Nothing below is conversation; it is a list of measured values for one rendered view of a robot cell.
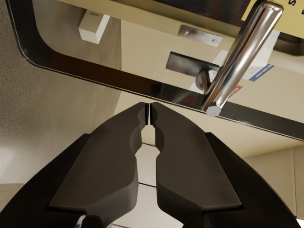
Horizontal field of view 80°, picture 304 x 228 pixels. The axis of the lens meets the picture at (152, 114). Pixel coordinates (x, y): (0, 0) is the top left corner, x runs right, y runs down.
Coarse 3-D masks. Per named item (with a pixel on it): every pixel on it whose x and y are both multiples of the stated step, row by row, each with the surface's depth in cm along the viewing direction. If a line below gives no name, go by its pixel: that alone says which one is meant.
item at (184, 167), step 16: (160, 112) 11; (176, 112) 11; (160, 128) 9; (176, 128) 9; (192, 128) 9; (160, 144) 10; (176, 144) 8; (192, 144) 8; (208, 144) 8; (160, 160) 8; (176, 160) 8; (192, 160) 7; (208, 160) 7; (160, 176) 7; (176, 176) 7; (192, 176) 7; (208, 176) 7; (224, 176) 7; (160, 192) 7; (176, 192) 6; (192, 192) 6; (208, 192) 6; (224, 192) 6; (160, 208) 7; (176, 208) 7; (192, 208) 6; (208, 208) 6; (224, 208) 6
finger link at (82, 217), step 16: (80, 144) 8; (64, 160) 8; (48, 176) 7; (64, 176) 7; (32, 192) 6; (48, 192) 6; (16, 208) 6; (32, 208) 6; (48, 208) 6; (0, 224) 5; (16, 224) 5; (32, 224) 5; (48, 224) 5; (64, 224) 5; (80, 224) 6
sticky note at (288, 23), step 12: (252, 0) 14; (276, 0) 14; (288, 0) 14; (300, 0) 14; (288, 12) 15; (300, 12) 15; (276, 24) 15; (288, 24) 15; (300, 24) 15; (300, 36) 16
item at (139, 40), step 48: (48, 0) 17; (96, 0) 16; (144, 0) 16; (192, 0) 15; (240, 0) 15; (48, 48) 20; (96, 48) 19; (144, 48) 18; (192, 48) 18; (288, 48) 16; (144, 96) 22; (192, 96) 21; (240, 96) 20; (288, 96) 19
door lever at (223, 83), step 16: (256, 0) 11; (272, 0) 11; (256, 16) 11; (272, 16) 11; (240, 32) 12; (256, 32) 11; (240, 48) 12; (256, 48) 12; (224, 64) 14; (240, 64) 13; (208, 80) 18; (224, 80) 14; (208, 96) 15; (224, 96) 15; (208, 112) 16
